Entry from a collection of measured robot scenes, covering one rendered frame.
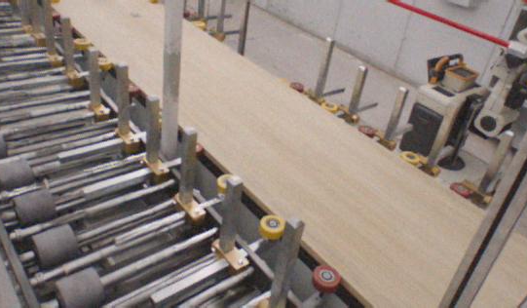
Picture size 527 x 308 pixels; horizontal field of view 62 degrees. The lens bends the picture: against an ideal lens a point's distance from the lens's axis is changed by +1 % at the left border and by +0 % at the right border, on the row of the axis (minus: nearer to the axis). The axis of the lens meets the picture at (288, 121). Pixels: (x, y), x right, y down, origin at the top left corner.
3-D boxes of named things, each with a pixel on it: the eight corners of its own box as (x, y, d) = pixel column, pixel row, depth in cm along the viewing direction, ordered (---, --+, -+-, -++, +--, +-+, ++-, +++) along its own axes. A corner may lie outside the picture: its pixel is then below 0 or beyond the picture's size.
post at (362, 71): (342, 143, 246) (363, 64, 222) (347, 146, 243) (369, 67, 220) (338, 145, 243) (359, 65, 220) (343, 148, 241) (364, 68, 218)
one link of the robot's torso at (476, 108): (456, 131, 300) (470, 99, 288) (476, 122, 318) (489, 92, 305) (492, 151, 284) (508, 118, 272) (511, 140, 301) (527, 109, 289)
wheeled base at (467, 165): (373, 173, 333) (382, 145, 321) (420, 151, 373) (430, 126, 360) (450, 228, 292) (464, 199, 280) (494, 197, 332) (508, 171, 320)
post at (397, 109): (377, 167, 231) (403, 85, 207) (382, 171, 229) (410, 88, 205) (373, 169, 228) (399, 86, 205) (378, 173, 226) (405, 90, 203)
